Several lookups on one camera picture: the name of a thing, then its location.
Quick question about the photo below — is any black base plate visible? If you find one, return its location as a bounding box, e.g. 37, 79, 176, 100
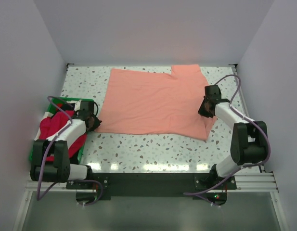
65, 172, 237, 204

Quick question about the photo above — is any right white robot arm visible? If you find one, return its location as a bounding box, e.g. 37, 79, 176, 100
198, 85, 271, 189

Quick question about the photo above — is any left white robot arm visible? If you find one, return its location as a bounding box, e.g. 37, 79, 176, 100
30, 98, 101, 189

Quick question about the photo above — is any black garment in basket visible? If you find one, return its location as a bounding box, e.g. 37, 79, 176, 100
57, 103, 75, 111

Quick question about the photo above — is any salmon pink t shirt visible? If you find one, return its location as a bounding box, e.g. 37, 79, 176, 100
96, 64, 217, 141

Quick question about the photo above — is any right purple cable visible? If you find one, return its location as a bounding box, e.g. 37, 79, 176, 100
183, 74, 271, 200

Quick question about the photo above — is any green plastic basket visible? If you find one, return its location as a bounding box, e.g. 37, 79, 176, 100
29, 96, 101, 164

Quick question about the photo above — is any purple cable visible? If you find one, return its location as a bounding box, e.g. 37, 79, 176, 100
36, 95, 104, 205
183, 74, 271, 200

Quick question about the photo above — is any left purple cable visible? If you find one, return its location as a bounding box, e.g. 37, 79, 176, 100
36, 95, 104, 205

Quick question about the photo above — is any aluminium frame rail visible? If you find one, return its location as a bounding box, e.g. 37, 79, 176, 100
26, 173, 278, 196

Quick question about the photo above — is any red t shirt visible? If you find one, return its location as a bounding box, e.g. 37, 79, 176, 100
39, 111, 87, 162

